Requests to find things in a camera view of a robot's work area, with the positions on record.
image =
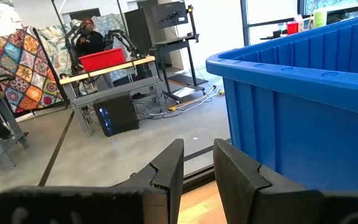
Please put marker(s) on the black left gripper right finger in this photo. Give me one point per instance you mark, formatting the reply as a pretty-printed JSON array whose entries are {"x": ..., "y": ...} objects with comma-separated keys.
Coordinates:
[{"x": 244, "y": 186}]

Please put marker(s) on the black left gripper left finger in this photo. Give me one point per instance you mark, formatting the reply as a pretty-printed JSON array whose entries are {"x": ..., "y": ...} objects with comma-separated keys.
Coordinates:
[{"x": 160, "y": 174}]

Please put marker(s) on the black background robot arm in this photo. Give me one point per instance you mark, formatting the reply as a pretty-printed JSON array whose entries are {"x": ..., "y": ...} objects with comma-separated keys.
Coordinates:
[
  {"x": 71, "y": 53},
  {"x": 121, "y": 35}
]

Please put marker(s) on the large blue plastic bin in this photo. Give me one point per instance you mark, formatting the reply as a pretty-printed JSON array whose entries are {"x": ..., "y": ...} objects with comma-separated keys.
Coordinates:
[{"x": 306, "y": 133}]

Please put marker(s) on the red plastic bin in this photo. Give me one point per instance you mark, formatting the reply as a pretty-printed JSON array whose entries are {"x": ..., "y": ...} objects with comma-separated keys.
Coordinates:
[{"x": 102, "y": 59}]

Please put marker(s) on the black computer tower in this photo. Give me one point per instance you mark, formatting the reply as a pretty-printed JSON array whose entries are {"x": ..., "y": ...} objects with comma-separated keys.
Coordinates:
[{"x": 120, "y": 115}]

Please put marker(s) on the white paper sheet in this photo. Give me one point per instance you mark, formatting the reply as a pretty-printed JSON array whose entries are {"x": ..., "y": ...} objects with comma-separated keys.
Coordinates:
[{"x": 183, "y": 92}]

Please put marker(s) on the wooden-top metal workbench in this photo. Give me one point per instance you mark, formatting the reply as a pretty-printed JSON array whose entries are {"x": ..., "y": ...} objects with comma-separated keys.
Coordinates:
[{"x": 117, "y": 90}]

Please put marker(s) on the black monitor cart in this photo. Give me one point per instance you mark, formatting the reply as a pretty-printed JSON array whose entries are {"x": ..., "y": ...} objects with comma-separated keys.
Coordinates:
[{"x": 191, "y": 59}]

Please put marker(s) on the person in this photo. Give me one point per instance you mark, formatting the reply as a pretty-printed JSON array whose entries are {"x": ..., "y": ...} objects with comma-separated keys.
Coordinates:
[{"x": 92, "y": 43}]

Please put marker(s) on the black backdrop stand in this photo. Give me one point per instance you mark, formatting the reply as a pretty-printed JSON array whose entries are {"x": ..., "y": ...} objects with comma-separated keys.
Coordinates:
[{"x": 53, "y": 71}]

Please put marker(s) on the black monitor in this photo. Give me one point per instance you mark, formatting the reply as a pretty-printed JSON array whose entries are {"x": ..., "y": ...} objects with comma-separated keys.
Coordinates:
[{"x": 145, "y": 25}]

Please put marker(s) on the grey metal workbench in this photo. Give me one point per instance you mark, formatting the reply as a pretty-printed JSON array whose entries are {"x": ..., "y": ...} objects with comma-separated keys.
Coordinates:
[{"x": 6, "y": 124}]

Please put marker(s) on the red container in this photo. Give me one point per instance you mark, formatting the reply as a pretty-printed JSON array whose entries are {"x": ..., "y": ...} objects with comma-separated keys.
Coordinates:
[{"x": 292, "y": 28}]

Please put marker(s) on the pale floral cloth backdrop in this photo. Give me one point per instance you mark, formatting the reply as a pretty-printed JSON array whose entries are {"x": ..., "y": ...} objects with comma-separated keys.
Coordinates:
[{"x": 54, "y": 40}]

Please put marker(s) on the colourful patchwork quilt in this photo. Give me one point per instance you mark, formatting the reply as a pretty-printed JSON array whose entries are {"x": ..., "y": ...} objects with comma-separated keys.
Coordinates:
[{"x": 20, "y": 68}]

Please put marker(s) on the green cup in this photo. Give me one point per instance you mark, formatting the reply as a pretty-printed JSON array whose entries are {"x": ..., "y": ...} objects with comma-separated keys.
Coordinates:
[{"x": 320, "y": 19}]

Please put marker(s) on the black metal table frame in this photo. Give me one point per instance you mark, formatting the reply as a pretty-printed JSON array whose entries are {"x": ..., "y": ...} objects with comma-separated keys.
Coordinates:
[{"x": 199, "y": 179}]

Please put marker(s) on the dark window frame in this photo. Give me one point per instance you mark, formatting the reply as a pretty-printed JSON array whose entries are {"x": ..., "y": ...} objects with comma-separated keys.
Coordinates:
[{"x": 245, "y": 21}]

